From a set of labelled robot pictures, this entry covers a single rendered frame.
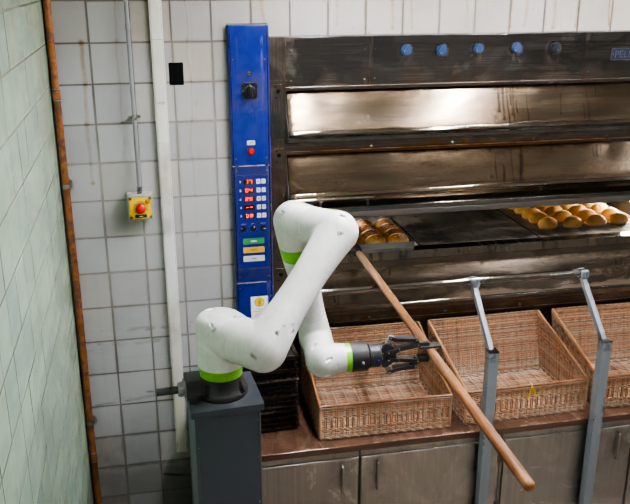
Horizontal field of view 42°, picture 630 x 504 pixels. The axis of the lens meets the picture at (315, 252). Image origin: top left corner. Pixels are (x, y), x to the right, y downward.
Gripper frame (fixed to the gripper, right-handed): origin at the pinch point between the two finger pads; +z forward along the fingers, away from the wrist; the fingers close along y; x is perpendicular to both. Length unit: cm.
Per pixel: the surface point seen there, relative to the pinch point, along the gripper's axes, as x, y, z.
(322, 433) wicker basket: -52, 59, -24
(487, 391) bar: -42, 41, 40
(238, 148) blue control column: -98, -48, -50
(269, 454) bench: -46, 62, -46
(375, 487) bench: -47, 83, -3
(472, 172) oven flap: -102, -33, 52
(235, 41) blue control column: -98, -89, -50
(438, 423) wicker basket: -52, 59, 24
